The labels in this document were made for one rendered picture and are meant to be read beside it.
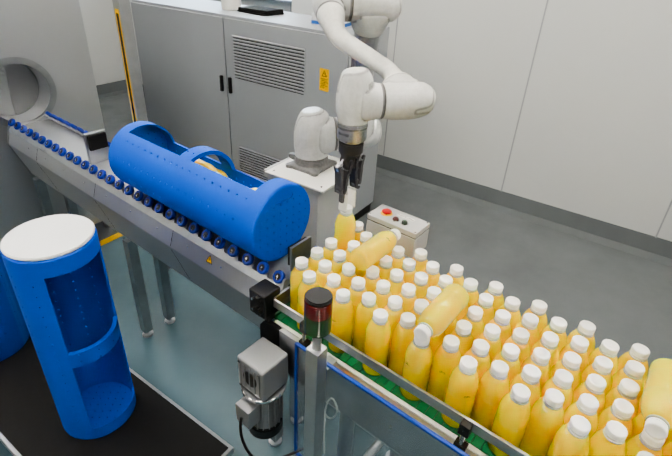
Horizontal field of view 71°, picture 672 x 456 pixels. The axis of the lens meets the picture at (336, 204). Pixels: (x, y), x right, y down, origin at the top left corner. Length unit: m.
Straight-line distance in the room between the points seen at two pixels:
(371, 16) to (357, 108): 0.56
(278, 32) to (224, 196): 1.93
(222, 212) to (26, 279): 0.64
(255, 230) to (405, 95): 0.62
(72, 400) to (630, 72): 3.67
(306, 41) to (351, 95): 1.92
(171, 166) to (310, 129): 0.62
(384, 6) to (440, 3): 2.32
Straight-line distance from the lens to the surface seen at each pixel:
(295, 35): 3.28
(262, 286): 1.49
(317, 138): 2.11
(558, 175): 4.11
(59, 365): 2.03
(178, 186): 1.79
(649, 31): 3.82
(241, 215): 1.56
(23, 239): 1.87
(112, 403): 2.40
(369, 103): 1.34
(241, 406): 1.57
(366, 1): 1.81
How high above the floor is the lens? 1.94
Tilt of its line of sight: 29 degrees down
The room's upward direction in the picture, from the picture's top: 3 degrees clockwise
